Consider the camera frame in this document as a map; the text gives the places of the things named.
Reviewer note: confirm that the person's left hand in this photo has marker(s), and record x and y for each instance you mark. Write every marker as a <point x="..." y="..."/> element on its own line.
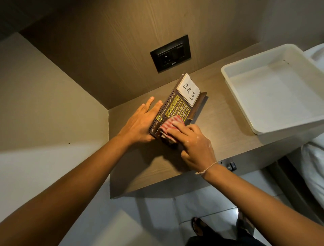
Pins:
<point x="138" y="124"/>

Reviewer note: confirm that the person's right hand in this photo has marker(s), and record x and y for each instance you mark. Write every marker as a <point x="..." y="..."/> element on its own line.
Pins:
<point x="196" y="148"/>

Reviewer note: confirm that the person's left middle finger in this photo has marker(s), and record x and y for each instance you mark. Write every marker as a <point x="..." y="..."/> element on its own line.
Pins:
<point x="148" y="103"/>

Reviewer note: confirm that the person's right fingers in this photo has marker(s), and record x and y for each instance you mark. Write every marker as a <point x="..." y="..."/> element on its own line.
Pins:
<point x="181" y="131"/>

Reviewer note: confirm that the red striped cloth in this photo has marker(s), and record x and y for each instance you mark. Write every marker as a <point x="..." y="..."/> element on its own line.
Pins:
<point x="168" y="125"/>

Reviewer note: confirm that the brown desk calendar board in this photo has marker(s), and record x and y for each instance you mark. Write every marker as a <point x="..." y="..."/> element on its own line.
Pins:
<point x="177" y="104"/>

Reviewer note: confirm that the person's right forearm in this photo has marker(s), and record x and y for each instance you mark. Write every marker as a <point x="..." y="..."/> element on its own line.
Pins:
<point x="255" y="205"/>

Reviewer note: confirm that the person's left forearm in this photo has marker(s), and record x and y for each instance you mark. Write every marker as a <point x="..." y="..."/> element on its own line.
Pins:
<point x="68" y="192"/>

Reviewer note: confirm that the white paper notepad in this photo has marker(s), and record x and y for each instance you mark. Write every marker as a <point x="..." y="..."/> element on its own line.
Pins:
<point x="188" y="90"/>

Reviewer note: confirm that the grey drawer knob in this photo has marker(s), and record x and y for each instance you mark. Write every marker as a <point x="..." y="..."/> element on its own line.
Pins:
<point x="231" y="166"/>

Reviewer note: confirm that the white plastic tray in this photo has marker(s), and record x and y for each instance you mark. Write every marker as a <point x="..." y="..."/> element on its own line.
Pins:
<point x="276" y="88"/>

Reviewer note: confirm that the person's dark trousers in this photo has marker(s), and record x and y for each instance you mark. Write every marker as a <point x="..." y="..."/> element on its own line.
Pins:
<point x="227" y="238"/>

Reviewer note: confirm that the white bedding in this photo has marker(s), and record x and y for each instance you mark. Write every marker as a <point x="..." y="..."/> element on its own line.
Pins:
<point x="315" y="162"/>

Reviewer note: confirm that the black wall socket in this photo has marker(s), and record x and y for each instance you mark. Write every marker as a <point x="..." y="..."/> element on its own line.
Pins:
<point x="170" y="54"/>

